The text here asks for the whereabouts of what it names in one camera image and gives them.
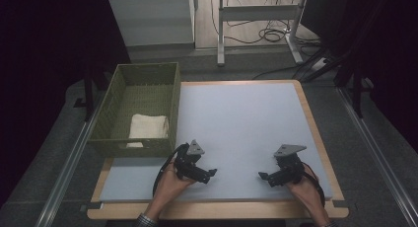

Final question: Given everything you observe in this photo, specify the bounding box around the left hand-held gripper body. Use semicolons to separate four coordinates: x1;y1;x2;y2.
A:
173;139;211;184

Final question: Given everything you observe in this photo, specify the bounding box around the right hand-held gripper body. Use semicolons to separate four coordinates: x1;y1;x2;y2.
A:
271;143;308;188

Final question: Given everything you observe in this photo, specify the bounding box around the cream printed cloth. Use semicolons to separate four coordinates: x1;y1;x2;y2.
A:
125;113;171;149

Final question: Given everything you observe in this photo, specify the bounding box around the green woven basket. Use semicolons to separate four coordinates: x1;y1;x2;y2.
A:
88;61;182;159

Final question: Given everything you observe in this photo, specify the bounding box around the person's right hand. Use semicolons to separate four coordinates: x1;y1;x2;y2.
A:
285;163;327;212

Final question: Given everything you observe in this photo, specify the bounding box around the person's left hand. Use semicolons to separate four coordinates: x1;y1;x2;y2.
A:
153;161;197;212

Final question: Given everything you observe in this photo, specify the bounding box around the black metal stand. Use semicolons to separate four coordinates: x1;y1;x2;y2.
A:
73;64;110;123
301;0;389;119

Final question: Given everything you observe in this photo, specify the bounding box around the white power strip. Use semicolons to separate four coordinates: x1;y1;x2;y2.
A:
310;56;330;72

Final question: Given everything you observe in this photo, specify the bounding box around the grey cabinet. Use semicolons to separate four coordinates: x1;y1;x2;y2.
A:
107;0;196;48

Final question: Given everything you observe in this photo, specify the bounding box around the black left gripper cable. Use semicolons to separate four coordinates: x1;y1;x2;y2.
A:
151;143;185;197

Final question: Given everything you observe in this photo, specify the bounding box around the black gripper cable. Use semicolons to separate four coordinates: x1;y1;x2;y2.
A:
151;143;185;197
301;162;327;209

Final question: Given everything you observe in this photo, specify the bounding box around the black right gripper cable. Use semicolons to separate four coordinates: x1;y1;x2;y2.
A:
301;162;327;209

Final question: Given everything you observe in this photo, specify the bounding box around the metal floor rail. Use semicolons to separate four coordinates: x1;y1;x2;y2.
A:
337;86;418;227
34;98;106;227

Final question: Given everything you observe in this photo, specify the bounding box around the black floor cable bundle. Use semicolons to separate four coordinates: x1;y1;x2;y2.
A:
210;0;322;46

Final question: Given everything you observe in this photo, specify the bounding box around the white metal desk frame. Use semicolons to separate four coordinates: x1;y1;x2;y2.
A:
216;0;311;68

